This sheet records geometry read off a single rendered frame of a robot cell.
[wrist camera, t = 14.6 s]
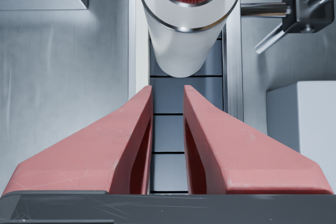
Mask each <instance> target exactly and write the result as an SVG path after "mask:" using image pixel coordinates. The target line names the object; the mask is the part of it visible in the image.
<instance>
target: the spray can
mask: <svg viewBox="0 0 336 224"><path fill-rule="evenodd" d="M141 2H142V5H143V9H144V13H145V17H146V21H147V25H148V29H149V33H150V38H151V42H152V46H153V50H154V54H155V59H156V62H157V64H158V66H159V68H160V69H161V70H162V71H163V72H164V73H165V74H167V75H168V76H170V77H173V78H178V79H183V78H188V77H191V76H193V75H194V74H196V73H197V72H198V71H199V70H200V69H201V68H202V66H203V65H204V62H205V60H206V58H207V56H208V54H209V53H210V51H211V49H212V47H213V45H214V43H215V42H216V40H217V38H218V36H219V34H220V32H221V30H222V29H223V27H224V25H225V23H226V21H227V19H228V17H229V16H230V14H231V12H232V11H233V9H234V8H235V6H236V4H237V2H238V0H141Z"/></svg>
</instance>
